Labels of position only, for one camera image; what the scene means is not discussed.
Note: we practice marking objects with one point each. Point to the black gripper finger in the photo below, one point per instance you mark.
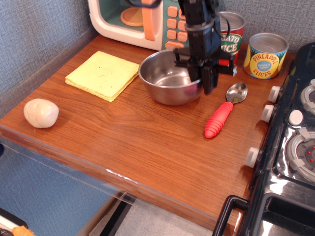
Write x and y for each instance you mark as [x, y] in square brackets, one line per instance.
[210, 77]
[194, 70]

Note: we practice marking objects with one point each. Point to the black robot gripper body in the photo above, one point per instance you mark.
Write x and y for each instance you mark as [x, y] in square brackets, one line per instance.
[205, 46]

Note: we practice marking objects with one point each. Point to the stainless steel pot bowl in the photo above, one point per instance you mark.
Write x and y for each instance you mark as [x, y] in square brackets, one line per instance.
[167, 83]

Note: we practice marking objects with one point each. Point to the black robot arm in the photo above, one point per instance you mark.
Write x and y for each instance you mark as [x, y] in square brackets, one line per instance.
[197, 9]

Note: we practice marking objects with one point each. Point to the tomato sauce can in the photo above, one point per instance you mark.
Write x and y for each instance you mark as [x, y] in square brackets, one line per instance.
[232, 27]

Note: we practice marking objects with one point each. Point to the teal toy microwave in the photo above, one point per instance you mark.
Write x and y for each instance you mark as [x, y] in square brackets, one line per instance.
[157, 28]

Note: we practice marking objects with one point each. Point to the pineapple slices can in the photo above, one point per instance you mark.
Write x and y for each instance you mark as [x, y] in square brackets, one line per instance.
[265, 55]

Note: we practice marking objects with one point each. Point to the grey stove knob rear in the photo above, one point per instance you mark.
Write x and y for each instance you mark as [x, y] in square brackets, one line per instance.
[274, 93]

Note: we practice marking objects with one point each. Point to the grey stove knob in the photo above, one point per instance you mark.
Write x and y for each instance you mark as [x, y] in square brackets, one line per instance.
[267, 113]
[274, 93]
[252, 157]

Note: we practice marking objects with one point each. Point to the grey stove knob middle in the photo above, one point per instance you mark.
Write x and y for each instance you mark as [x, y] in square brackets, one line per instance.
[267, 113]

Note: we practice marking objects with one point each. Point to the orange microwave turntable plate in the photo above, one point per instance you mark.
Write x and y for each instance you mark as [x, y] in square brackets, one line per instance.
[132, 17]

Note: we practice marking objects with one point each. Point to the grey stove knob front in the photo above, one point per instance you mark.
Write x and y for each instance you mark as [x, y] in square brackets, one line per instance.
[252, 157]

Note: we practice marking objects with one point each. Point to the yellow folded cloth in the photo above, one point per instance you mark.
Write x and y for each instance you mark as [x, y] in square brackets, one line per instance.
[103, 75]

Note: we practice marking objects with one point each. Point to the black toy stove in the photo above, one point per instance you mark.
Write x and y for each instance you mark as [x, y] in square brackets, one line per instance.
[282, 198]

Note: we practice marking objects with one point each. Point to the white toy potato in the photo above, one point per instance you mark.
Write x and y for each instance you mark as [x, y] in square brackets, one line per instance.
[41, 113]

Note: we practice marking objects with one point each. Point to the orange object bottom left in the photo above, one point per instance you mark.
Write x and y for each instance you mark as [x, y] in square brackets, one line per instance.
[22, 231]

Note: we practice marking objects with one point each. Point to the red handled metal spoon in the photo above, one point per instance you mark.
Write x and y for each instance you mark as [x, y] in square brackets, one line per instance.
[235, 94]

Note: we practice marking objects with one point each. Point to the black oven door handle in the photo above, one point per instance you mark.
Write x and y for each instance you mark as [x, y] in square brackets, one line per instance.
[230, 203]

